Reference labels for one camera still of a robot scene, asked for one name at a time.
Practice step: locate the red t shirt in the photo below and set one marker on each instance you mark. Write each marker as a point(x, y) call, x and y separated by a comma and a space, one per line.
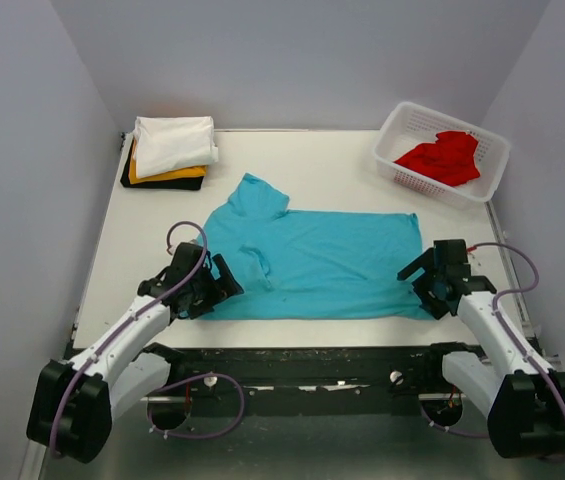
point(449, 160)

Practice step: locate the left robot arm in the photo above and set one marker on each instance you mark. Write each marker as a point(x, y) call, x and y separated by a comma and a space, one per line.
point(153, 367)

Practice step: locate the folded black t shirt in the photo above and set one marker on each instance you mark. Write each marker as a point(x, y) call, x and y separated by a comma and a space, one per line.
point(179, 185)

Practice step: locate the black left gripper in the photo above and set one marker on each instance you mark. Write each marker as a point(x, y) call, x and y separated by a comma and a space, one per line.
point(217, 293)

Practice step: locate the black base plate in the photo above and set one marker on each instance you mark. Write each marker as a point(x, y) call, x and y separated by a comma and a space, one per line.
point(234, 383)

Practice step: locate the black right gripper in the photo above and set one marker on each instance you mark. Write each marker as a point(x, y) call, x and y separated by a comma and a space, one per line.
point(434, 305)

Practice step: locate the white plastic basket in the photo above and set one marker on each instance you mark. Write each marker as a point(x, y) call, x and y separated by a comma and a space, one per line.
point(410, 125)

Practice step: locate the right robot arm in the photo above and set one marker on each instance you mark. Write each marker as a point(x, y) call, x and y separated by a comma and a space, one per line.
point(520, 394)

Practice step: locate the folded white t shirt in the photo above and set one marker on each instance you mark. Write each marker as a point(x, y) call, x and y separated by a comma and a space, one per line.
point(168, 144)

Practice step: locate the cyan t shirt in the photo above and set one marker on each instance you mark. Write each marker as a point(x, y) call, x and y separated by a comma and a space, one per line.
point(311, 265)

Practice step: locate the folded yellow t shirt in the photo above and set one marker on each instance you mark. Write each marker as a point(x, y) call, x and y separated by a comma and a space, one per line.
point(131, 177)

